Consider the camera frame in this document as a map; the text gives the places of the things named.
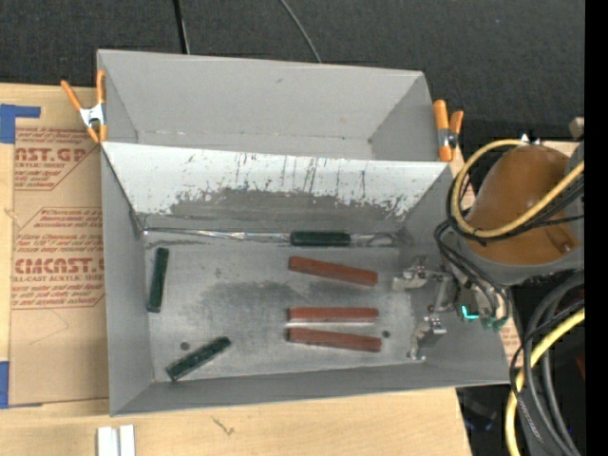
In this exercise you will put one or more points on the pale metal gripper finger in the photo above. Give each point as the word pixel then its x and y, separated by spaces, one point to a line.
pixel 412 281
pixel 430 333

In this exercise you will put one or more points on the red-brown flat block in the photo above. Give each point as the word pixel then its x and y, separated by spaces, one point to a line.
pixel 332 314
pixel 332 271
pixel 332 339

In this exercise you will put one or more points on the dark green flat block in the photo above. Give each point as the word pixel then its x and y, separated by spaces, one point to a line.
pixel 198 358
pixel 320 238
pixel 158 280

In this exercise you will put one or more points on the grey metal bin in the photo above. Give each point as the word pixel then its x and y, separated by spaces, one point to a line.
pixel 266 297

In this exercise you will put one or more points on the brown cardboard board red print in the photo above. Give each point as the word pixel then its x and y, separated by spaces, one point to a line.
pixel 57 254

